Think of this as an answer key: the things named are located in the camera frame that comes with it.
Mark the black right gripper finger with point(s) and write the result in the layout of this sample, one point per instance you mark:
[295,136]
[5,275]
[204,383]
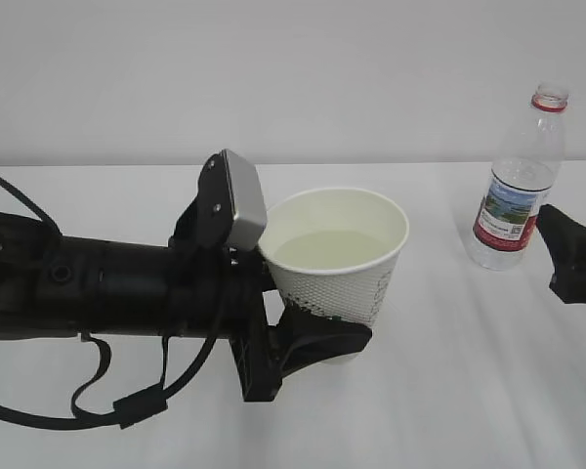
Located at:
[566,243]

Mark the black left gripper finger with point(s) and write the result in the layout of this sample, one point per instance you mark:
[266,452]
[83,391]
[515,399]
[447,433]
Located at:
[301,339]

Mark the white paper cup green logo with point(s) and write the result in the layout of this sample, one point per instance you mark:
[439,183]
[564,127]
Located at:
[333,251]

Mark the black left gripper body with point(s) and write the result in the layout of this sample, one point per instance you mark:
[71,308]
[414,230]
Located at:
[246,325]

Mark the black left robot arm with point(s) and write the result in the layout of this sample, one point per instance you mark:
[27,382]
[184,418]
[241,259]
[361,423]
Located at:
[52,286]

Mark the clear plastic water bottle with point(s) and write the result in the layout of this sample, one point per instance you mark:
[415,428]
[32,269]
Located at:
[521,177]

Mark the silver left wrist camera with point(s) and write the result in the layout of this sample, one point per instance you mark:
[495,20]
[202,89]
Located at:
[229,208]

